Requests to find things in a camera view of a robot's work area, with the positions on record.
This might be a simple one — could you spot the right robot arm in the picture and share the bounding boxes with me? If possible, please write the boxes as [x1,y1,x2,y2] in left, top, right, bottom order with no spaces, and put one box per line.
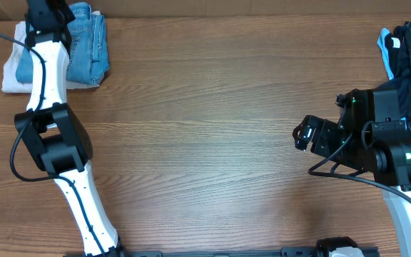
[293,89,411,256]

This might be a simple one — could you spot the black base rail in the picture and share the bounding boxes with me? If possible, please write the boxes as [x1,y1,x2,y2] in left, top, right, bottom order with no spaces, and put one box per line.
[62,236,381,257]

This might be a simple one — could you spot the folded beige trousers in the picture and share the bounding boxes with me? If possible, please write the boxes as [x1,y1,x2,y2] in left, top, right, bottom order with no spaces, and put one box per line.
[1,21,102,94]

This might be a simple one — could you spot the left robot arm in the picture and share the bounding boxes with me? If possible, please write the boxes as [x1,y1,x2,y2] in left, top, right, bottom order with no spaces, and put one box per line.
[14,1,127,256]

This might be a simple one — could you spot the blue denim jeans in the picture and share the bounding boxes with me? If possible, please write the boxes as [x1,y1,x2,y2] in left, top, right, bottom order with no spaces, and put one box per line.
[16,0,110,89]

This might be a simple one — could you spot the black left camera cable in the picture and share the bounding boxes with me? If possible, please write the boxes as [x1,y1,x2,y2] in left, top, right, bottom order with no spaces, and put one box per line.
[0,21,106,257]

